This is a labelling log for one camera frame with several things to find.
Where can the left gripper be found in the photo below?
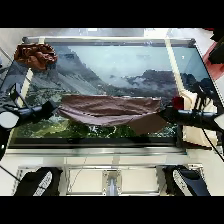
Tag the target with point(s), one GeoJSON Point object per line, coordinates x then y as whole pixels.
{"type": "Point", "coordinates": [46, 109]}

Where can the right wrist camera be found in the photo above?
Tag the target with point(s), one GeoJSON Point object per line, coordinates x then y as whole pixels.
{"type": "Point", "coordinates": [201, 95]}

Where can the rust brown garment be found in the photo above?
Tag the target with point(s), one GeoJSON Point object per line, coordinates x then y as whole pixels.
{"type": "Point", "coordinates": [35, 55]}

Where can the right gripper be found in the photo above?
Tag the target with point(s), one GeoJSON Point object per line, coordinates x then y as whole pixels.
{"type": "Point", "coordinates": [170, 116]}

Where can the silver frame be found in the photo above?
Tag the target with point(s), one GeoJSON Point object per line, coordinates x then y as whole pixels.
{"type": "Point", "coordinates": [110, 151]}

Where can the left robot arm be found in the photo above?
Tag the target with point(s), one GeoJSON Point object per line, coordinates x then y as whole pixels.
{"type": "Point", "coordinates": [20, 115]}

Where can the brown shirt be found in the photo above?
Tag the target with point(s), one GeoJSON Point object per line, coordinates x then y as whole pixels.
{"type": "Point", "coordinates": [106, 110]}

